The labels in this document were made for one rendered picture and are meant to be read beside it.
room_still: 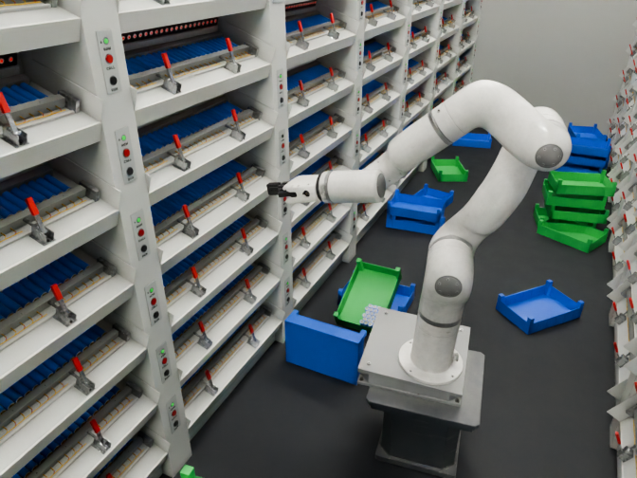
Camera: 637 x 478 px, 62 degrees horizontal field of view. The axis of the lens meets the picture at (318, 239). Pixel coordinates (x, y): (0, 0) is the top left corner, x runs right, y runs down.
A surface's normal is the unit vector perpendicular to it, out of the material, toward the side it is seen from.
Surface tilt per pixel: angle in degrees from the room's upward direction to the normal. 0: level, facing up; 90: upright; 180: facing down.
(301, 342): 90
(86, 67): 90
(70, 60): 90
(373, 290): 28
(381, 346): 4
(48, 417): 20
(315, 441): 0
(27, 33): 110
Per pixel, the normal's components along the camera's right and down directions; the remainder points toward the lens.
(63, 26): 0.85, 0.50
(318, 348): -0.44, 0.43
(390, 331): 0.04, -0.85
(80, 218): 0.31, -0.75
